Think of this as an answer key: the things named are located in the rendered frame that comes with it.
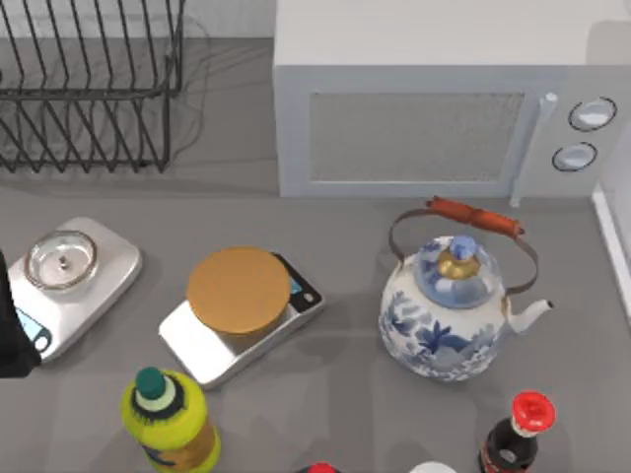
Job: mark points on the round wooden lidded container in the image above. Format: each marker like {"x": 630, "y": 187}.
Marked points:
{"x": 239, "y": 290}

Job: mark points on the blue and white teapot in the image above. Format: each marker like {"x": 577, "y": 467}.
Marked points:
{"x": 439, "y": 325}

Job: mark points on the silver scale with black panel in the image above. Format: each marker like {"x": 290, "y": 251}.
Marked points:
{"x": 207, "y": 345}

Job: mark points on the pale grey microwave oven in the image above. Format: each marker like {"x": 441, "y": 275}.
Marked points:
{"x": 409, "y": 74}

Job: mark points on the silver kitchen scale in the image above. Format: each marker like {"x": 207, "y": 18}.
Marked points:
{"x": 98, "y": 276}

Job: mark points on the red-capped bottle top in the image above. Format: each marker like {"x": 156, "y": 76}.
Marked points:
{"x": 320, "y": 468}

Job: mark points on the yellow-green bottle with green cap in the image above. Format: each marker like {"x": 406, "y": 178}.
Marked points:
{"x": 172, "y": 424}

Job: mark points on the clear glass bowl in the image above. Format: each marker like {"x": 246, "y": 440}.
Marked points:
{"x": 61, "y": 261}

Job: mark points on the white bottle top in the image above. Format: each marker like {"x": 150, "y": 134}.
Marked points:
{"x": 434, "y": 468}

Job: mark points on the microwave knob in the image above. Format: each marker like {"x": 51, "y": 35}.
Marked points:
{"x": 574, "y": 157}
{"x": 591, "y": 113}

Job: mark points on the dark bottle with red cap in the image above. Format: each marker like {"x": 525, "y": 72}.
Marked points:
{"x": 512, "y": 438}

